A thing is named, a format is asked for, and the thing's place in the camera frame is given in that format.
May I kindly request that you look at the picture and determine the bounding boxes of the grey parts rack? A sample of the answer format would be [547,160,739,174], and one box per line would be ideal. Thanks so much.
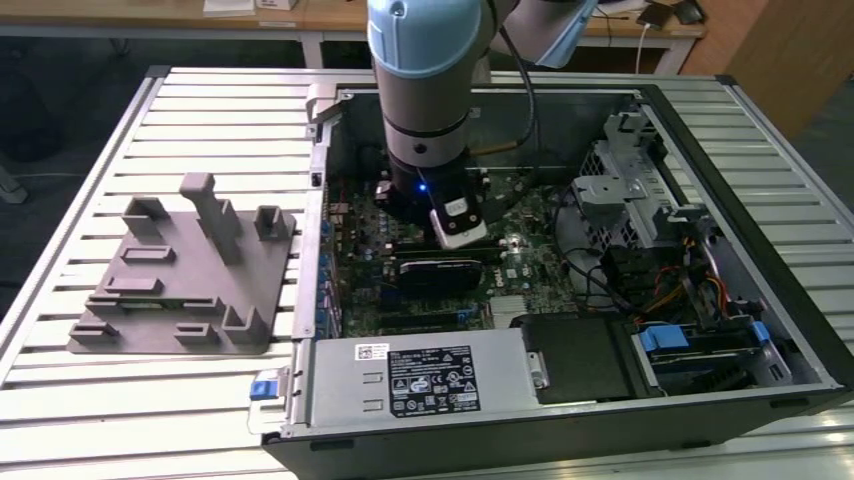
[65,172,301,359]

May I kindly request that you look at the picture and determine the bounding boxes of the black open PC case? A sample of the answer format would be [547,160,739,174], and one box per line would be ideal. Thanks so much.
[246,82,854,480]

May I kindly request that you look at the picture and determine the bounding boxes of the coloured wire bundle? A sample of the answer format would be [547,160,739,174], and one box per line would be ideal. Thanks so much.
[632,264,728,324]

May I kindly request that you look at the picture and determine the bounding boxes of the silver chipset heat sink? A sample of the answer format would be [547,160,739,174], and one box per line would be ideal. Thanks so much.
[489,297,528,329]

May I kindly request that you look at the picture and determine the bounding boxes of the black graphics card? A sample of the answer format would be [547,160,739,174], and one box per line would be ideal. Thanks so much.
[397,257,482,301]

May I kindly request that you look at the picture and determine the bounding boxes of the black expansion slot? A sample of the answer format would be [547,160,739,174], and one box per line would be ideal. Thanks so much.
[382,310,461,334]

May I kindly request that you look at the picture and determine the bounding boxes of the black RAM slot bank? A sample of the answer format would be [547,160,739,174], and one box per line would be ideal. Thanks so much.
[392,238,501,261]

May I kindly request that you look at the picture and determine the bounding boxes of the grey chair leg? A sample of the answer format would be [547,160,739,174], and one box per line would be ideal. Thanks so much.
[0,167,27,204]

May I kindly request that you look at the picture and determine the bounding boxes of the silver metal drive cage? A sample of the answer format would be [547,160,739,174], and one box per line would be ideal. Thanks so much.
[569,112,681,251]

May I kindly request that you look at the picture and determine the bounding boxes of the white cable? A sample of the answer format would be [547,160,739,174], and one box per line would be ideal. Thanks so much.
[632,22,652,74]

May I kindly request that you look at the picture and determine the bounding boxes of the green motherboard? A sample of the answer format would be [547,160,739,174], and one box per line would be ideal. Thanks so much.
[322,169,581,336]

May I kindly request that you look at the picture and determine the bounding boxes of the blue disk carrier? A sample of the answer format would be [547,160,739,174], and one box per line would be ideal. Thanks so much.
[636,323,692,359]

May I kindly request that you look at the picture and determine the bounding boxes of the silver power supply unit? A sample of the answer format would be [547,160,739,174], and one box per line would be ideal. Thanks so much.
[282,337,541,436]

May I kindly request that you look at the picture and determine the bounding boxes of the wooden desk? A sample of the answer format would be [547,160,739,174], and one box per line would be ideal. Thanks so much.
[0,0,708,76]

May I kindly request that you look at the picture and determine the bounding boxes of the wooden cabinet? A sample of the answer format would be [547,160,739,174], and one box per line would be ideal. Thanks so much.
[679,0,854,136]

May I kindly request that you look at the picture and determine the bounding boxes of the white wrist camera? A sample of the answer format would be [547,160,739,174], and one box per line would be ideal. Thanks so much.
[425,197,488,251]

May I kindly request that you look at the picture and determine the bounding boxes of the black power adapter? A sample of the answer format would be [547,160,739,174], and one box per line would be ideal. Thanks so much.
[636,2,675,27]

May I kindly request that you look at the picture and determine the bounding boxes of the black cable brass connector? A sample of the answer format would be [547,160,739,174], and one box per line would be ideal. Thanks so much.
[473,24,539,157]

